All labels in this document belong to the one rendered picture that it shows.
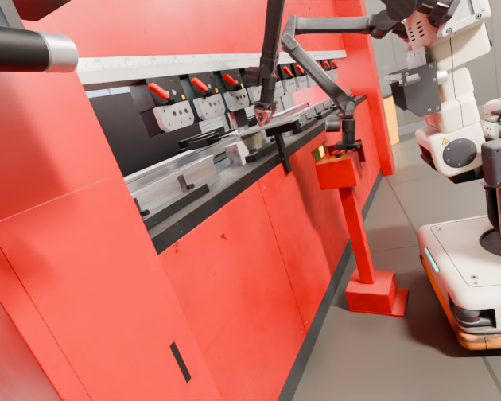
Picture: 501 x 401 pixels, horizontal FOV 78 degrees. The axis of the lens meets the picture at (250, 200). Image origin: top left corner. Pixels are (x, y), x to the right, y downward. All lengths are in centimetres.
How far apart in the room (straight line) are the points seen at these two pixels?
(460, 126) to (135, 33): 108
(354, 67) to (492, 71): 270
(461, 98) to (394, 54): 411
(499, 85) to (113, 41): 532
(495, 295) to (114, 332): 117
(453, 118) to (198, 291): 100
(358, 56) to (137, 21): 260
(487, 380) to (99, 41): 159
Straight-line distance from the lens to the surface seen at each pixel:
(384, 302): 163
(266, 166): 124
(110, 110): 160
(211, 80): 127
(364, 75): 341
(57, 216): 56
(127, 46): 104
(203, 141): 150
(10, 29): 29
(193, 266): 87
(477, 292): 135
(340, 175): 135
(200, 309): 90
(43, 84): 60
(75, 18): 97
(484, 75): 568
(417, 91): 121
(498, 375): 147
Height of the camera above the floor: 109
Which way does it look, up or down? 16 degrees down
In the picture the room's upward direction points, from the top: 18 degrees counter-clockwise
